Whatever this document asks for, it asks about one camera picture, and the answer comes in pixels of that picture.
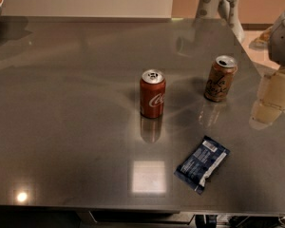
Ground orange la croix can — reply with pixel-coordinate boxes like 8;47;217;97
204;55;238;102

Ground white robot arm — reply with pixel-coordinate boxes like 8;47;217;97
250;10;285;130

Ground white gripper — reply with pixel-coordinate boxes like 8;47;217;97
249;66;285;130

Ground blue rxbar blueberry wrapper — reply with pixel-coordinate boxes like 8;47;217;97
174;136;230;194

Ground red coca-cola can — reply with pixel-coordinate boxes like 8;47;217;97
140;69;166;119

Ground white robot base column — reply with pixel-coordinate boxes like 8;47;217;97
196;0;245;43

